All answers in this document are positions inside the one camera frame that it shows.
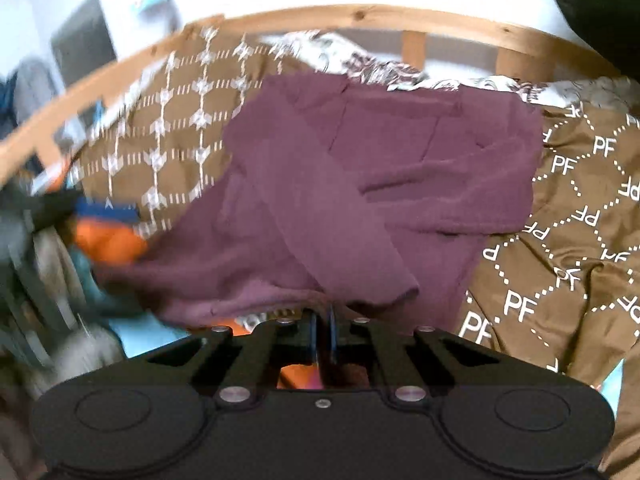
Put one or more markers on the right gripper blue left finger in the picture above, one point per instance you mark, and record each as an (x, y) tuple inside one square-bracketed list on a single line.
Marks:
[(311, 380)]

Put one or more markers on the white floral pillow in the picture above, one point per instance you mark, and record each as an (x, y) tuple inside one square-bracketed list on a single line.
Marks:
[(332, 53)]

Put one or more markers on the colourful striped bedsheet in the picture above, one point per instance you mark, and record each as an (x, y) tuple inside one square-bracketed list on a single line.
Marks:
[(136, 320)]

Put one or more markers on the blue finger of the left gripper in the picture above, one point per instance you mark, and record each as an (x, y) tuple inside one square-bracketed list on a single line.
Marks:
[(107, 211)]

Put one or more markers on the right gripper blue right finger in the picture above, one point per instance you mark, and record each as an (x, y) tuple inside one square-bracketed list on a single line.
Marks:
[(332, 372)]

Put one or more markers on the black puffy jacket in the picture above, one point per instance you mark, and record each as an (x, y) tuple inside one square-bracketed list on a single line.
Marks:
[(611, 27)]

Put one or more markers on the brown PF patterned blanket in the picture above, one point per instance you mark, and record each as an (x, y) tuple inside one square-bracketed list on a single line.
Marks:
[(561, 293)]

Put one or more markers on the maroon long-sleeve shirt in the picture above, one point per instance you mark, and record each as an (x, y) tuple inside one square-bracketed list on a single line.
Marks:
[(375, 202)]

